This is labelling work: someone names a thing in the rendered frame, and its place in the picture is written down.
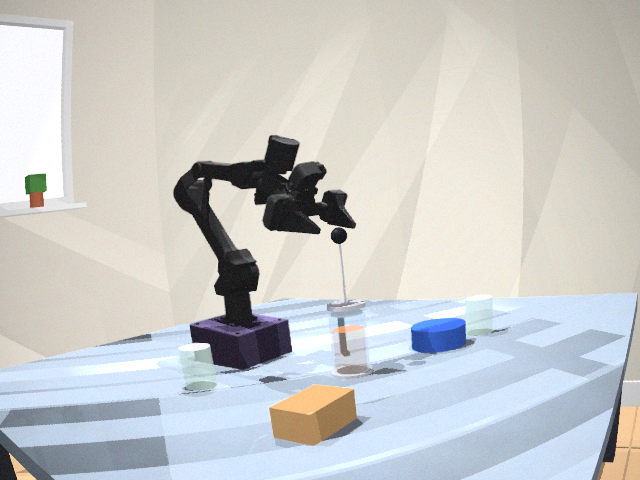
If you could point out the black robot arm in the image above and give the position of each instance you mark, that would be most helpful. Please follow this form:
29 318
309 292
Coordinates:
237 269

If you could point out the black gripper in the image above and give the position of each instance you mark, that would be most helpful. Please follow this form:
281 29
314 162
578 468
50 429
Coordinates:
288 213

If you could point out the glass coffee press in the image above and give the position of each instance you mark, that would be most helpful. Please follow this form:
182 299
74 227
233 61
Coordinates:
348 329

